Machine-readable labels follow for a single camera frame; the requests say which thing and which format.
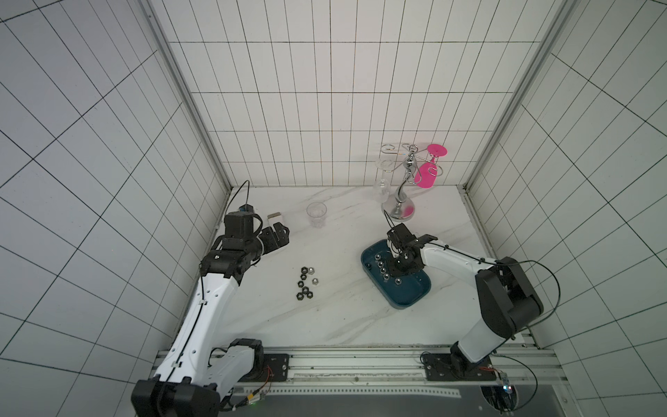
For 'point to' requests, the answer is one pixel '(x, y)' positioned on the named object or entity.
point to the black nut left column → (303, 277)
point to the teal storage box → (399, 292)
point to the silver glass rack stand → (399, 208)
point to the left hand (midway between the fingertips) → (276, 240)
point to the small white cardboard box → (274, 218)
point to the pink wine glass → (426, 173)
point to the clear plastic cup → (316, 211)
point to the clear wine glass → (381, 188)
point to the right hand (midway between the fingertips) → (386, 270)
